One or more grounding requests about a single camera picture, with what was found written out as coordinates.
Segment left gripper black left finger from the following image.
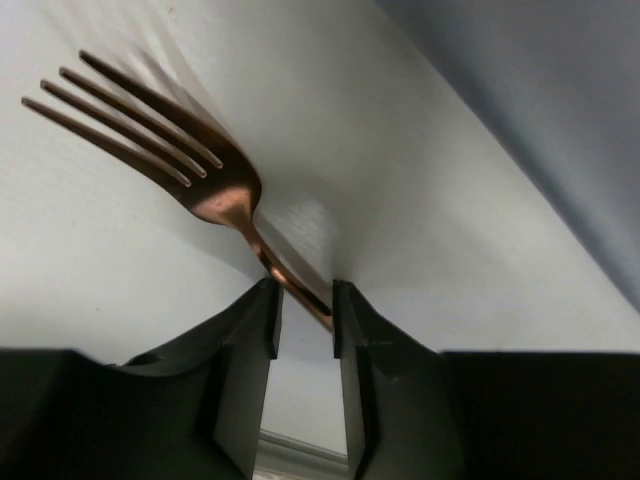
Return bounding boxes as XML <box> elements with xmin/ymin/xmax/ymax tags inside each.
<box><xmin>1</xmin><ymin>279</ymin><xmax>282</xmax><ymax>479</ymax></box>

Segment aluminium rail front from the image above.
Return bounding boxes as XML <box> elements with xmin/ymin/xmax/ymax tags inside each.
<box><xmin>253</xmin><ymin>430</ymin><xmax>349</xmax><ymax>479</ymax></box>

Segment grey cloth placemat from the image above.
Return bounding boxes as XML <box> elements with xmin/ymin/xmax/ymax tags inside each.
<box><xmin>380</xmin><ymin>1</ymin><xmax>639</xmax><ymax>309</ymax></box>

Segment copper fork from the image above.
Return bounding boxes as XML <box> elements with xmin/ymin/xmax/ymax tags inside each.
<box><xmin>21</xmin><ymin>50</ymin><xmax>334</xmax><ymax>331</ymax></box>

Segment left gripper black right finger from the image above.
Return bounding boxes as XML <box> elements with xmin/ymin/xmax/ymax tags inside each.
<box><xmin>333</xmin><ymin>281</ymin><xmax>639</xmax><ymax>479</ymax></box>

